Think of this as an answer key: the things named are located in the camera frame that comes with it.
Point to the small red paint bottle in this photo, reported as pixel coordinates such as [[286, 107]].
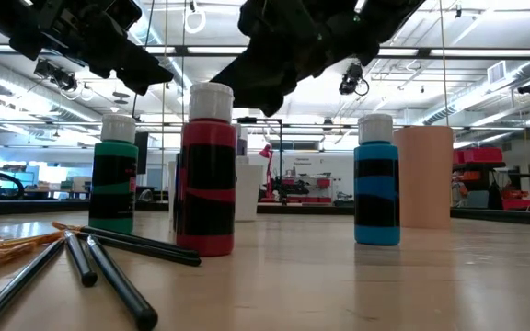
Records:
[[207, 133]]

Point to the black background robot arm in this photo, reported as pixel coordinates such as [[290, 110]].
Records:
[[292, 187]]

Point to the white plastic bin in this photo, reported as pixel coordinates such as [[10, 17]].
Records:
[[249, 193]]

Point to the small light blue paint bottle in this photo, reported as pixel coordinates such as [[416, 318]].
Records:
[[377, 154]]

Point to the red desk lamp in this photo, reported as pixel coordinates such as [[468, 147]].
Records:
[[265, 151]]

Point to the white air vent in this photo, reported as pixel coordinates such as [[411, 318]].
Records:
[[497, 72]]

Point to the black monitor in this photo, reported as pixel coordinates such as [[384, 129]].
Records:
[[141, 154]]

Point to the black stand frame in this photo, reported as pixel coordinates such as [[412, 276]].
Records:
[[260, 120]]

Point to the small green paint bottle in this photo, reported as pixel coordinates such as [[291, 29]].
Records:
[[113, 149]]

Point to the orange plastic cup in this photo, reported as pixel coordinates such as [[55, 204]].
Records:
[[423, 184]]

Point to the black ceiling camera cluster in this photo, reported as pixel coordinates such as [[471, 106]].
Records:
[[58, 76]]

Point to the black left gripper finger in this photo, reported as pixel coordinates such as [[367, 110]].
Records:
[[138, 73]]

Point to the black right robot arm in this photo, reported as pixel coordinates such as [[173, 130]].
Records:
[[394, 14]]

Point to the red storage bins on shelf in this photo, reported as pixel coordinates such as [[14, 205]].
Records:
[[481, 155]]

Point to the black overhead camera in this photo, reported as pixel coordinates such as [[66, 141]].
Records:
[[351, 79]]

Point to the black ceiling fixture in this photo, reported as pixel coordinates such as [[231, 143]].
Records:
[[528, 87]]

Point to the row of red parts bins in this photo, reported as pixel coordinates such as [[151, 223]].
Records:
[[322, 182]]

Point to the red storage bin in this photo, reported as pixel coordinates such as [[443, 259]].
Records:
[[518, 203]]

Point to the silver air duct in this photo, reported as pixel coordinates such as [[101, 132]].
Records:
[[472, 103], [12, 92]]

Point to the black paintbrush silver ferrule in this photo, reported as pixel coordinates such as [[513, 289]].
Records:
[[124, 286], [84, 266], [16, 286], [164, 254]]

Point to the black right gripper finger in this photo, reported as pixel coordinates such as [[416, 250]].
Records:
[[279, 89], [246, 73]]

